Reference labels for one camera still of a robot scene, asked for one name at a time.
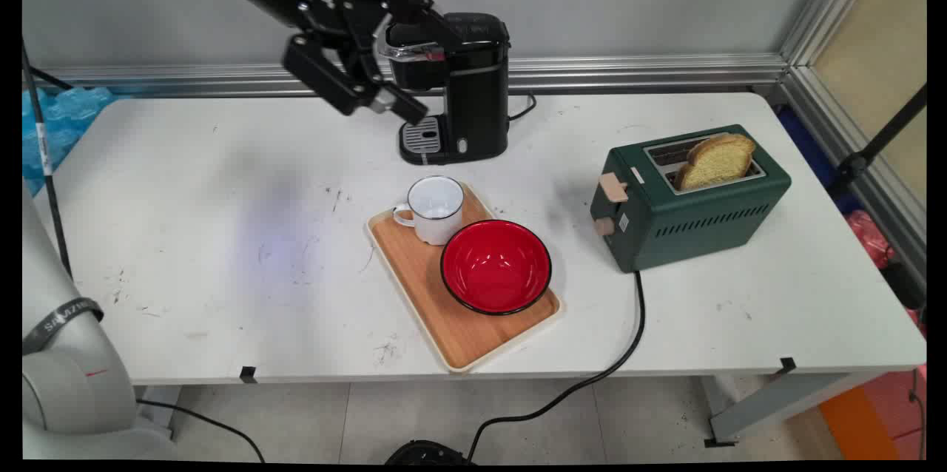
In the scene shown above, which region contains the red bowl with black rim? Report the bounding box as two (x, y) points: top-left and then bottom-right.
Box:
(440, 219), (553, 317)

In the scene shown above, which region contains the red plastic bag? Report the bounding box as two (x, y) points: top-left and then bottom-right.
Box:
(846, 209), (897, 270)

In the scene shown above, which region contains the angled aluminium frame rail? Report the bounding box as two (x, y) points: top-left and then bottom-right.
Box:
(777, 0), (927, 288)

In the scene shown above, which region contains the thin black floor cable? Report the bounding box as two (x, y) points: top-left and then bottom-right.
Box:
(136, 398), (266, 464)

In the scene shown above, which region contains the grey table leg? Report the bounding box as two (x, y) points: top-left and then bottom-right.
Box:
(702, 371), (889, 448)

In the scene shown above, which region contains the black tripod pole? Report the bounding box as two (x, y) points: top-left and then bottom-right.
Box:
(829, 84), (927, 199)

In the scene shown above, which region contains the slice of toasted bread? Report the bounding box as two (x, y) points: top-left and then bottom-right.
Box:
(673, 133), (757, 192)

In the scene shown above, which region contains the black single-serve coffee machine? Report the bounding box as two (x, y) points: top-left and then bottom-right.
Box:
(388, 12), (512, 166)

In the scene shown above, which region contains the white enamel mug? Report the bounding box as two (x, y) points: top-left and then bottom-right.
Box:
(392, 175), (465, 246)

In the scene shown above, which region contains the wooden tray with cream rim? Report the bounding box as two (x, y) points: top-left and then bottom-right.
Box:
(365, 182), (564, 374)

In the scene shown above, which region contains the dark green toaster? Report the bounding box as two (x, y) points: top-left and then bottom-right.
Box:
(590, 124), (792, 274)

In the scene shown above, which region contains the horizontal aluminium frame rail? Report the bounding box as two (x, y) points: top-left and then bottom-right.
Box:
(30, 53), (789, 98)

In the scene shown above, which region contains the black coffee machine power cable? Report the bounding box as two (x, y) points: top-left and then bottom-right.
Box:
(508, 92), (538, 122)

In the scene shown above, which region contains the orange floor panel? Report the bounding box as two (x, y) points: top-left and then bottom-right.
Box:
(817, 383), (900, 462)

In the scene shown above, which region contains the black round floor object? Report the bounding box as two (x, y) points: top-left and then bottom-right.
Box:
(384, 440), (475, 465)

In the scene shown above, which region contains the black cable with white label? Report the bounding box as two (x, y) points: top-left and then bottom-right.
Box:
(22, 41), (73, 282)

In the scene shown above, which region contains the blue plastic bag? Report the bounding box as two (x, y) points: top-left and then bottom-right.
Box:
(22, 87), (113, 196)

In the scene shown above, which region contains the black toaster power cable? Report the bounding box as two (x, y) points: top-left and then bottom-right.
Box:
(465, 272), (647, 462)

